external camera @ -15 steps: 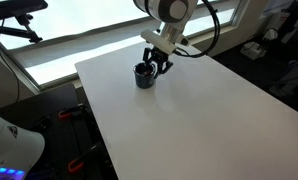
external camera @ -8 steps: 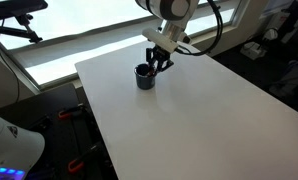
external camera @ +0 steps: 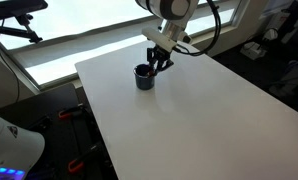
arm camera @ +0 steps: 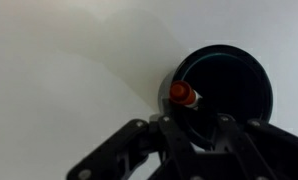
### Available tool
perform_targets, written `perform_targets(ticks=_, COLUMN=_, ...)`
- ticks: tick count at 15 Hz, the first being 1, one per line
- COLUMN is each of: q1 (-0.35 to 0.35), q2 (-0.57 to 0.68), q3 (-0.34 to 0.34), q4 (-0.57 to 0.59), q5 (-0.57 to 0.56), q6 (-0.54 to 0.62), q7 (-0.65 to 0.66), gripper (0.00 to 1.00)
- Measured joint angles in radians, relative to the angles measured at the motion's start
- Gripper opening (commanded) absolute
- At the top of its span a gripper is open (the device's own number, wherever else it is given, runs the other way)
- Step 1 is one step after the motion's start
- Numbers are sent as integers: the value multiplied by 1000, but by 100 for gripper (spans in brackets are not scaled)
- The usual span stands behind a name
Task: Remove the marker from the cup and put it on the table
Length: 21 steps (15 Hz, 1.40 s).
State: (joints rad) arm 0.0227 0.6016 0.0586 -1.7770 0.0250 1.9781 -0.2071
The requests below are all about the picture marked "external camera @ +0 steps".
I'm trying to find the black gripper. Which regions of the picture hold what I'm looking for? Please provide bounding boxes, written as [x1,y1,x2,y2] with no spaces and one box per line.
[146,46,174,75]

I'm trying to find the dark teal enamel mug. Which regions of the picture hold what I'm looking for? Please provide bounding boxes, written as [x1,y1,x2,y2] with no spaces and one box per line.
[133,63,157,91]

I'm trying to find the white robot base blue lights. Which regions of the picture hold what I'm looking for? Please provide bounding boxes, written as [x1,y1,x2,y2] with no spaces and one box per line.
[0,110,46,180]

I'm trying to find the white box device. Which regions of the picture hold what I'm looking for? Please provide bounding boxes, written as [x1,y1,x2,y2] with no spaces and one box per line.
[240,41,268,61]

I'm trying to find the black perforated mounting board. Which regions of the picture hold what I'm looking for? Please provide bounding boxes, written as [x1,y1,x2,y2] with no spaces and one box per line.
[0,83,118,180]

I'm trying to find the grey chair base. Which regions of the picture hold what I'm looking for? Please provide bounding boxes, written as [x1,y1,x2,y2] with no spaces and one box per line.
[268,58,298,99]

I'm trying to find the dark chair with jacket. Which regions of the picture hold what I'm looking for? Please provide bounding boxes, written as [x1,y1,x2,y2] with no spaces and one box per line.
[278,0,298,48]

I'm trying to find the black flat screen device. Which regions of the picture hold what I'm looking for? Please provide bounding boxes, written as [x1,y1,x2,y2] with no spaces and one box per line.
[0,0,49,21]

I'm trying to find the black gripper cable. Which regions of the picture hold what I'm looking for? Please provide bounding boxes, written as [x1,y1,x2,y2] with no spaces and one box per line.
[173,0,223,57]

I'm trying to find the grey window frame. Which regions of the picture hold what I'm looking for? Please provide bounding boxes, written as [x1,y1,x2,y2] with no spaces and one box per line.
[0,0,252,93]

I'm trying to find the black clamp orange handle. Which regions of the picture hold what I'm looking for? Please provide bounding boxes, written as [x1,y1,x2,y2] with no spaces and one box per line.
[67,141,105,174]
[57,104,87,120]

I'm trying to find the thin black hanging cable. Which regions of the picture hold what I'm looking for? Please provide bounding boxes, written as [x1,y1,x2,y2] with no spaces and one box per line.
[0,19,21,104]

